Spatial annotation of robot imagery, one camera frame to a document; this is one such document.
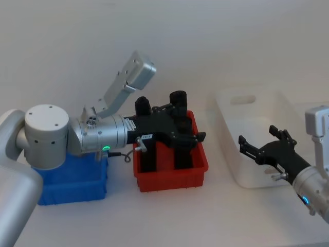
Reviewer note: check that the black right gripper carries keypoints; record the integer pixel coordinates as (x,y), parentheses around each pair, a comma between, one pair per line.
(282,157)

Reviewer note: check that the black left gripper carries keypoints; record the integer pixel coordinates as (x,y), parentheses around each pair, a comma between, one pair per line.
(151,127)

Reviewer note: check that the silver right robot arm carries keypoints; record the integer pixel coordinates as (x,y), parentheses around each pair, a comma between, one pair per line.
(316,185)

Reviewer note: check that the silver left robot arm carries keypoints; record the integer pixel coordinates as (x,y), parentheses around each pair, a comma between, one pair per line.
(46,133)

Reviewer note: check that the white plastic bin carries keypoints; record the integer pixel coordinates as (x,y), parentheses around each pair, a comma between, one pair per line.
(236,154)

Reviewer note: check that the red plastic bin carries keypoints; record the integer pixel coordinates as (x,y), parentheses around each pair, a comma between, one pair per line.
(169,182)

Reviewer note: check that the blue plastic bin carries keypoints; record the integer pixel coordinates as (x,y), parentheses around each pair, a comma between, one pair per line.
(77,185)

